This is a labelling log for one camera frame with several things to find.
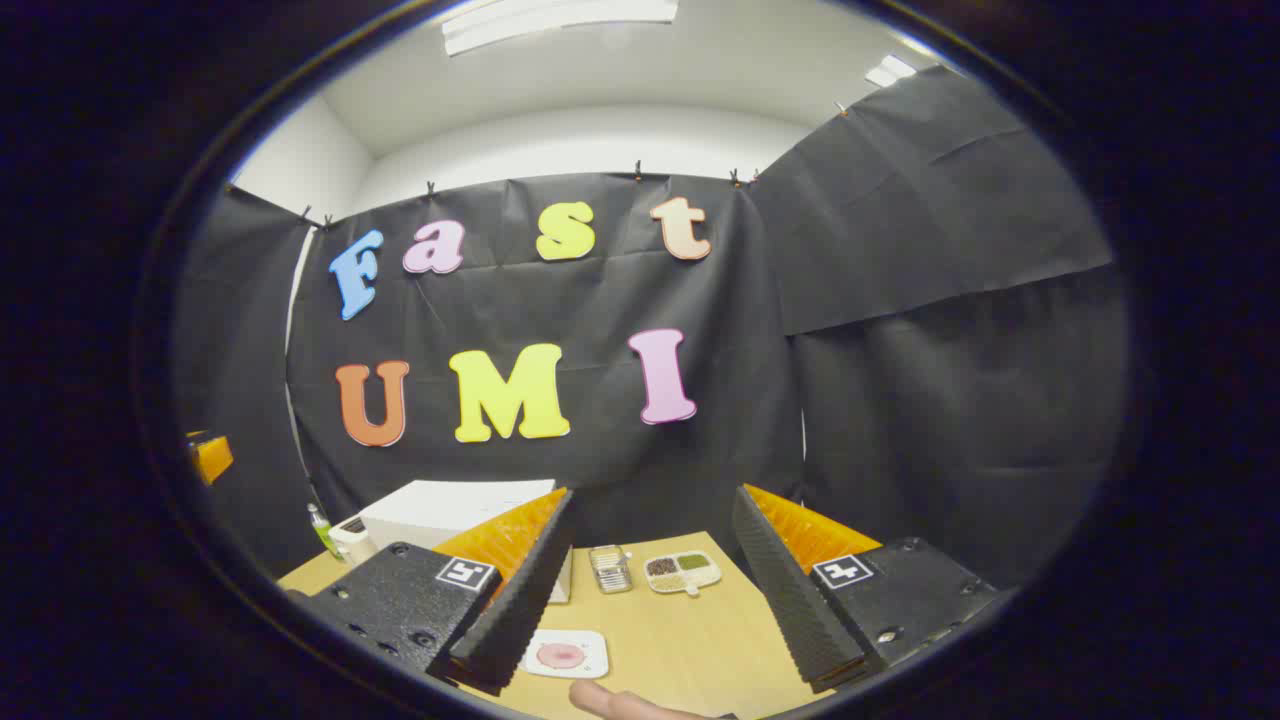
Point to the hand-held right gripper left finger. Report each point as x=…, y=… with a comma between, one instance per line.
x=520, y=610

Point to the white microwave oven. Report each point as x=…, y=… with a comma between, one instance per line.
x=450, y=510

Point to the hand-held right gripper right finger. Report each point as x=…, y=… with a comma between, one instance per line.
x=790, y=600

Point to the green drink bottle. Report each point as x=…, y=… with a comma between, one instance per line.
x=322, y=530

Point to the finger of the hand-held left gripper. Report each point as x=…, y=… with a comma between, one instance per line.
x=212, y=458

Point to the white toaster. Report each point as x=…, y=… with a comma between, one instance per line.
x=352, y=540

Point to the long ceiling light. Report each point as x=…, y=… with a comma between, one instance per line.
x=560, y=18

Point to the white divided bean dish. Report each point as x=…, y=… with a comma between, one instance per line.
x=685, y=572

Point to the black backdrop cloth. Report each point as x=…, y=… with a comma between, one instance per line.
x=600, y=290

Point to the white square plate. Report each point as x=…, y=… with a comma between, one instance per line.
x=590, y=665

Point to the small ceiling light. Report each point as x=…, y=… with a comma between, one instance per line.
x=890, y=70

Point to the pink meat slice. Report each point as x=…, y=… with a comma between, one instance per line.
x=560, y=655

